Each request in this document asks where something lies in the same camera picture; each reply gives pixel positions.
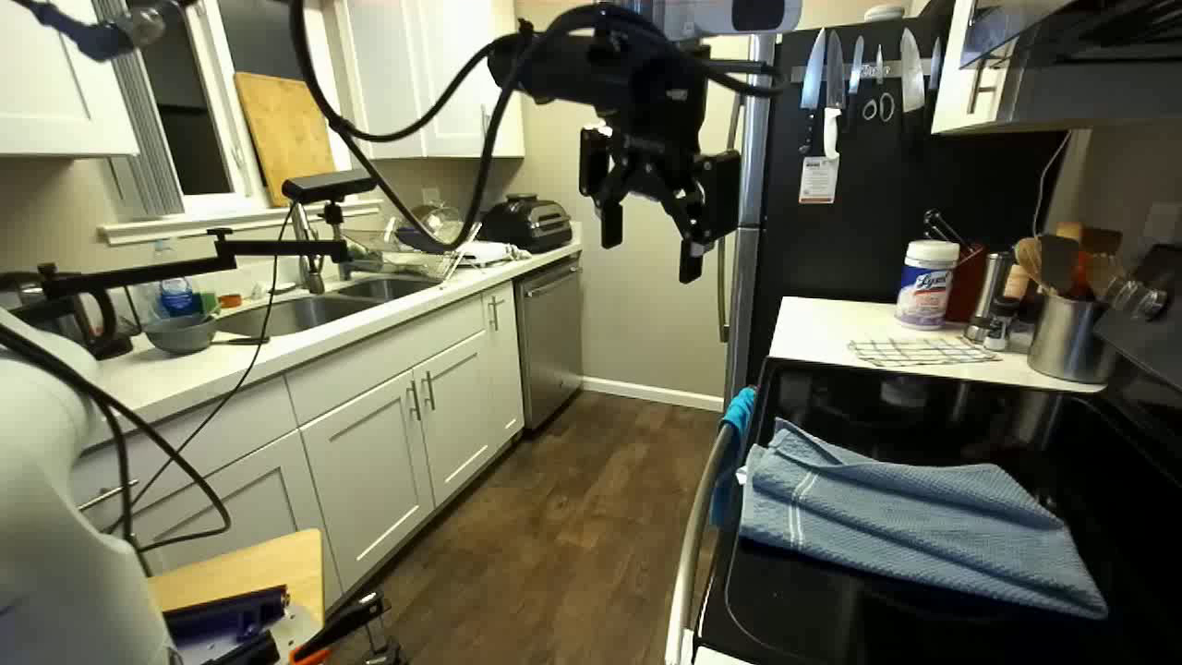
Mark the stainless steel electric range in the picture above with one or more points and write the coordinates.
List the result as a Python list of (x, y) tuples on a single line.
[(910, 407)]

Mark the metal utensil holder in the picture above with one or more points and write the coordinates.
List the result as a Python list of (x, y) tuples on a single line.
[(1064, 339)]

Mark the light blue towel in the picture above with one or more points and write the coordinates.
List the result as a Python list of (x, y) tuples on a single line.
[(910, 520)]

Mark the white framed window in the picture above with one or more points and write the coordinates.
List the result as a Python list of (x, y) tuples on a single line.
[(187, 112)]

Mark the blue cup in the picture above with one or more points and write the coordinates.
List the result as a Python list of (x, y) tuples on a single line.
[(179, 301)]

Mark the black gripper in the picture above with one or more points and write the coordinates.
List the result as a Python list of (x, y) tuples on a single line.
[(650, 116)]

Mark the white sink base cabinet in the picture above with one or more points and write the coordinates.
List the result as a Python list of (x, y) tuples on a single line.
[(372, 455)]

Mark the white wall cabinet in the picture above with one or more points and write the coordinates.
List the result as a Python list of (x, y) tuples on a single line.
[(61, 77), (973, 77), (429, 77)]

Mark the dark range hood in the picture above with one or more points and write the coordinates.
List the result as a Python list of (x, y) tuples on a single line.
[(1094, 77)]

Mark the black stereo camera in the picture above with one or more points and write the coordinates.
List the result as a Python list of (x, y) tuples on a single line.
[(330, 185)]

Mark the wooden cutting board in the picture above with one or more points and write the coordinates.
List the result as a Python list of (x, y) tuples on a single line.
[(285, 130)]

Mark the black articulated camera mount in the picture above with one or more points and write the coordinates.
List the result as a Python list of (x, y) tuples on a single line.
[(148, 269)]

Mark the orange spice bottle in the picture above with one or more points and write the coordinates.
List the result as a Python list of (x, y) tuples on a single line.
[(1019, 282)]

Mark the white paper tag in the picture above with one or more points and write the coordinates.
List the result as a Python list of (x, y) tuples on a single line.
[(819, 180)]

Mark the white wipes canister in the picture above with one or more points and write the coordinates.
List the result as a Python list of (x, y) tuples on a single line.
[(924, 282)]

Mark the bright blue striped towel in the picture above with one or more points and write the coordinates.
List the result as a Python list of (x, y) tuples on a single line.
[(738, 429)]

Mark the steel cabinet door pull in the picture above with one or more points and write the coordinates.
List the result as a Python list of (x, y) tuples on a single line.
[(417, 400), (429, 388)]

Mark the grey bowl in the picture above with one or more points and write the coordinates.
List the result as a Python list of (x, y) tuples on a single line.
[(184, 333)]

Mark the steel kitchen sink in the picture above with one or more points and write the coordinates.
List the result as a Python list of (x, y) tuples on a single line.
[(309, 307)]

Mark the blue black box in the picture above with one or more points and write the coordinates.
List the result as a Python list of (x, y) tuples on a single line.
[(228, 623)]

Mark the wooden platform board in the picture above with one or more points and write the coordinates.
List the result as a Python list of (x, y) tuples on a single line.
[(244, 563)]

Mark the pale kitchen knife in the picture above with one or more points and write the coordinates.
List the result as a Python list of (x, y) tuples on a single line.
[(815, 68)]

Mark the black red clamp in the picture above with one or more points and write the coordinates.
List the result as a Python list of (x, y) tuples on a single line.
[(336, 625)]

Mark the clear glass bowl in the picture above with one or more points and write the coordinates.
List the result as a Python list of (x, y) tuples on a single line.
[(419, 253)]

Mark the steel kitchen knife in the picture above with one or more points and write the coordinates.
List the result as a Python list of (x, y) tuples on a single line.
[(913, 68), (838, 68)]

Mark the black countertop appliance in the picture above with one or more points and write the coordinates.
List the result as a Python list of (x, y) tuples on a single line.
[(527, 224)]

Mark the black sided refrigerator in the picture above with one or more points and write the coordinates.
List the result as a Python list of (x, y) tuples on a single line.
[(887, 207)]

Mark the stainless steel dishwasher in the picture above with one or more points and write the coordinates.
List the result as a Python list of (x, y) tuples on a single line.
[(551, 345)]

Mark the grey metal shaker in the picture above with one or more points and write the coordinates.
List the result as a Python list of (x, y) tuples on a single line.
[(993, 301)]

